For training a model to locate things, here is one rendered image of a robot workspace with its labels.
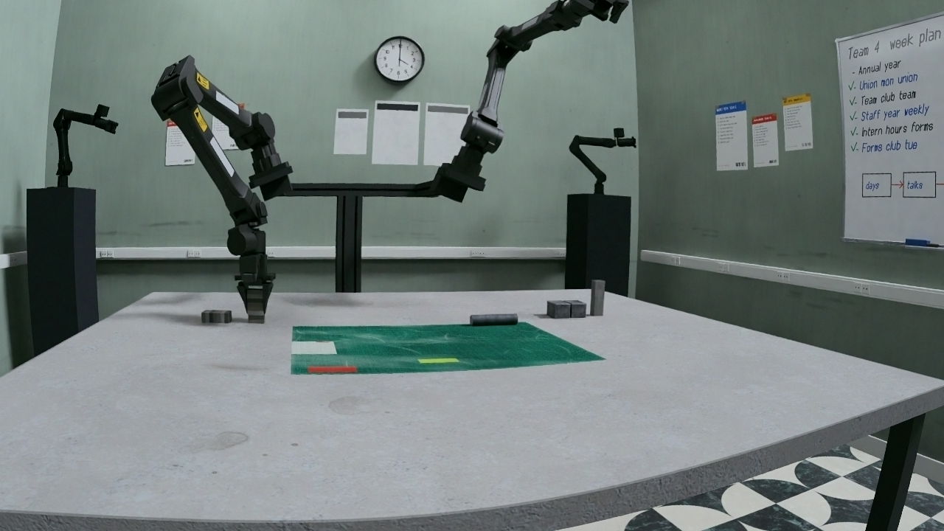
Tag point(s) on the green flat sheet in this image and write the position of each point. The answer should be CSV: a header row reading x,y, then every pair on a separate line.
x,y
347,350

